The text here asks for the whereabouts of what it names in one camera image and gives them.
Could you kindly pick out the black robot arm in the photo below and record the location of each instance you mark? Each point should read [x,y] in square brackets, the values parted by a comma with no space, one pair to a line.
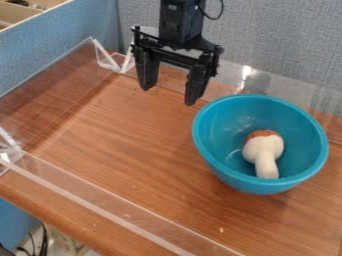
[180,20]

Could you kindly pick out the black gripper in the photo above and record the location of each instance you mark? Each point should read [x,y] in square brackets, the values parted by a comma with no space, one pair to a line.
[196,54]

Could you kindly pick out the clear acrylic back barrier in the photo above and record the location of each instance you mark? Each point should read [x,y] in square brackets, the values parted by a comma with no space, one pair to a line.
[239,78]

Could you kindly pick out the blue plastic bowl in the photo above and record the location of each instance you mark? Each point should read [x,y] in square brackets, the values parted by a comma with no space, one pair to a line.
[228,119]

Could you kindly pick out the white brown-capped toy mushroom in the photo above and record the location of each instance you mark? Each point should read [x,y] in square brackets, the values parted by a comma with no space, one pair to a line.
[262,150]

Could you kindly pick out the clear acrylic front barrier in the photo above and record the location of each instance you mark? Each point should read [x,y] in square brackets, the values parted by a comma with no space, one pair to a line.
[173,237]

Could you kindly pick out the wooden shelf box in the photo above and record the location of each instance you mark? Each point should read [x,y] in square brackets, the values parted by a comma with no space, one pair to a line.
[17,11]

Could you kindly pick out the clear acrylic corner bracket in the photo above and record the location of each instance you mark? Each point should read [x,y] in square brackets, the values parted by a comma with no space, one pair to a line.
[116,62]

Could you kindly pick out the clear acrylic barrier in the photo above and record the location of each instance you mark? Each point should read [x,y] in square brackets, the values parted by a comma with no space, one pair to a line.
[173,237]
[239,78]

